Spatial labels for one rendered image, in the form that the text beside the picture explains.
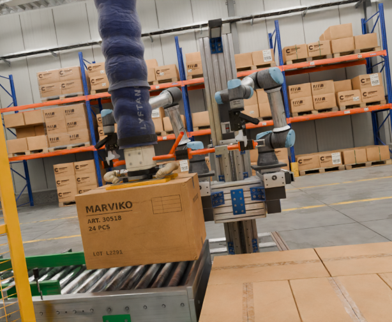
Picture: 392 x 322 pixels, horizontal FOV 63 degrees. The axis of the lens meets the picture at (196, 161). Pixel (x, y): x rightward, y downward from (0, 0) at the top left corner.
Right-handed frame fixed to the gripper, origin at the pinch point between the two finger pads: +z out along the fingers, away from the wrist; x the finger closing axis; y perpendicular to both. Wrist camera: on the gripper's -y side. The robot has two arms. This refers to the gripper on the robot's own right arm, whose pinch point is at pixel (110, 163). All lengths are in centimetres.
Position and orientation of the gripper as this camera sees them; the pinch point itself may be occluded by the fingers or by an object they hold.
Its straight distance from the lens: 220.4
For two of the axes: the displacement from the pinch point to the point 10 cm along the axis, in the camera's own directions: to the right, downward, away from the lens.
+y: 9.8, -1.1, -1.6
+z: 1.2, 9.9, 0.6
